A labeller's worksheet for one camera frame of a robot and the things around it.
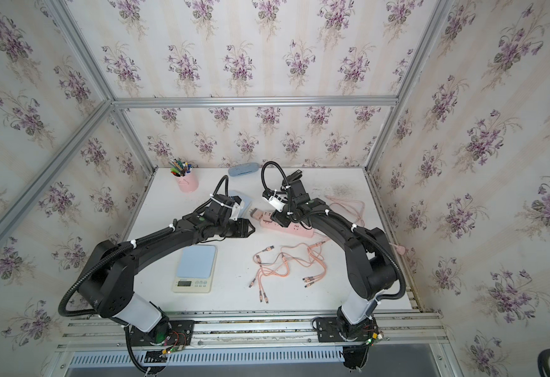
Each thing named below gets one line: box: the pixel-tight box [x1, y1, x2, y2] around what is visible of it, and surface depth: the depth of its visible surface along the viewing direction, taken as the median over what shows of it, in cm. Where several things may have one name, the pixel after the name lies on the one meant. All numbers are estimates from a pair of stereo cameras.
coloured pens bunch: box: [168, 157, 193, 178], surface depth 107 cm
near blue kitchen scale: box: [172, 244, 218, 294], surface depth 84 cm
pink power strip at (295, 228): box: [259, 211, 316, 238], surface depth 97 cm
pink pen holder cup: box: [174, 168, 200, 194], surface depth 112 cm
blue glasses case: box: [227, 162, 261, 177], surface depth 120 cm
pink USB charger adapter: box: [249, 207, 264, 220], surface depth 103 cm
